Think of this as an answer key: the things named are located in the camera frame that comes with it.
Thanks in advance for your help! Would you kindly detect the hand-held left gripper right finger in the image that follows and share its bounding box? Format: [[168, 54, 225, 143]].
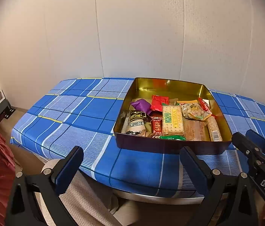
[[179, 146, 258, 226]]

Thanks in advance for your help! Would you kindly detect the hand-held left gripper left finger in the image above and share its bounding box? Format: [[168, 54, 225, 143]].
[[4, 145, 84, 226]]

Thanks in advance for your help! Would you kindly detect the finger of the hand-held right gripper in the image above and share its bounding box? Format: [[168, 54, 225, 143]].
[[245, 129, 265, 154], [232, 132, 262, 167]]

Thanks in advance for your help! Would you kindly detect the long clear biscuit packet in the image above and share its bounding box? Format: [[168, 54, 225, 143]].
[[205, 116, 223, 142]]

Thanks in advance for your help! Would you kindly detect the brown spicy strip packet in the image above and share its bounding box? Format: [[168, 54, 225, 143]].
[[183, 120, 211, 141]]

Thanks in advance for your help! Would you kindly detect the red and white wafer packet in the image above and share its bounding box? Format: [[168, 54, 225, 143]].
[[198, 98, 214, 117]]

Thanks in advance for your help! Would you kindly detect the yellow cracker packet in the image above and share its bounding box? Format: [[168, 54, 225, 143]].
[[159, 103, 186, 141]]

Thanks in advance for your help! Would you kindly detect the clear yellow seed bag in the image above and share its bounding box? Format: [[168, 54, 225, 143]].
[[180, 101, 211, 121]]

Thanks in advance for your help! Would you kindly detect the red patterned snack bar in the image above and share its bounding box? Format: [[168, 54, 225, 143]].
[[150, 113, 163, 137]]

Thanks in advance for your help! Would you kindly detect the black and white sesame packet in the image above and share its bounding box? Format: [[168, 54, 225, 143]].
[[125, 110, 152, 137]]

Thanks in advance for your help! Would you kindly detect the plain red snack packet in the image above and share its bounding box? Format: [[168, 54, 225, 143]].
[[151, 95, 170, 112]]

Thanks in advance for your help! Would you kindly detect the purple snack packet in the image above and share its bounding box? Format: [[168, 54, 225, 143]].
[[131, 99, 152, 113]]

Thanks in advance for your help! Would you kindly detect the gold tin box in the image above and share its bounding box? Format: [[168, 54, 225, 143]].
[[113, 77, 232, 154]]

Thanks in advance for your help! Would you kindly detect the blue plaid tablecloth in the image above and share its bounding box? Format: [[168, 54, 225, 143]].
[[10, 77, 265, 197]]

